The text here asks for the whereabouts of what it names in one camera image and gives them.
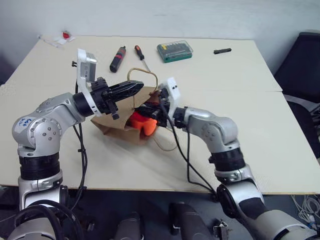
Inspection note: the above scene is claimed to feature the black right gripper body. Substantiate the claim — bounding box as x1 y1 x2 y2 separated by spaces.
150 86 174 128

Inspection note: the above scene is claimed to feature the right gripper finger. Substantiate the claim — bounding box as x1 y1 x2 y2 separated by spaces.
147 111 163 126
138 104 161 115

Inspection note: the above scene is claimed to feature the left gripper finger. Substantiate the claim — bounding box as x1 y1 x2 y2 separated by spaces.
107 80 145 93
109 87 144 102

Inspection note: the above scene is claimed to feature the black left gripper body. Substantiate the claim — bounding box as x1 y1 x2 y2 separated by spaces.
89 77 120 121

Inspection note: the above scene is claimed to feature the orange plush toy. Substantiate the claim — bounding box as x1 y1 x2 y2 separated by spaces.
128 111 159 137

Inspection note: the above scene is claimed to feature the brown paper bag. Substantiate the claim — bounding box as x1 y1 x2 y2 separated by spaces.
90 67 179 153

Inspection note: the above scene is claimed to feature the black red electric screwdriver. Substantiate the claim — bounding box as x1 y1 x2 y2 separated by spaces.
109 45 127 74

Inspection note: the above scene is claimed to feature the green screwdriver bit box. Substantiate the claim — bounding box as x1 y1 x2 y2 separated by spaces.
156 39 195 64

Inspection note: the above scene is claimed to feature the red white small packaging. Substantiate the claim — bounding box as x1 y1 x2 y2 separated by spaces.
37 30 76 50

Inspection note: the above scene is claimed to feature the dark rounded shape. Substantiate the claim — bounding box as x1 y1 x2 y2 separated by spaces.
116 211 142 240
168 201 211 240

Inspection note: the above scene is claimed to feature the black office chair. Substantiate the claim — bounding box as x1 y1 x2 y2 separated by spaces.
273 31 320 159

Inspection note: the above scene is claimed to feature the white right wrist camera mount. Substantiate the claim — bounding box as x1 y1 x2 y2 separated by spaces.
159 77 182 119

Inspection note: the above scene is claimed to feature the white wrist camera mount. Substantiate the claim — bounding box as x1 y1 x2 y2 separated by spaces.
159 77 182 119
75 48 103 118

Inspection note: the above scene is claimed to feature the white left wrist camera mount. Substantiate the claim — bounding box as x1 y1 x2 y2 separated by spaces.
75 48 103 118

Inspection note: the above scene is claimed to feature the orange black handle screwdriver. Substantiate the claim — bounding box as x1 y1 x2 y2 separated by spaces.
133 44 152 72

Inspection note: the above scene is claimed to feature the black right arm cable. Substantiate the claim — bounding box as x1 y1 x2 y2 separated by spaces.
159 101 219 196

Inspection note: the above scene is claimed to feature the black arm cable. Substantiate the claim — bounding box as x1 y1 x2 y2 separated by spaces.
159 101 219 196
69 74 89 212

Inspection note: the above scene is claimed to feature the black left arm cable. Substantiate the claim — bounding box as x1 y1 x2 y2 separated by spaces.
69 74 89 212

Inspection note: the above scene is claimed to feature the black looped cable bundle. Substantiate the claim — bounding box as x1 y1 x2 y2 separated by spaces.
14 184 85 240

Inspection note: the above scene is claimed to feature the small metal bracket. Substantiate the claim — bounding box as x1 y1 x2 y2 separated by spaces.
212 218 230 240

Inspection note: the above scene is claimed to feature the white cable bundle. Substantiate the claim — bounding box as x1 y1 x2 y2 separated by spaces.
290 194 320 229

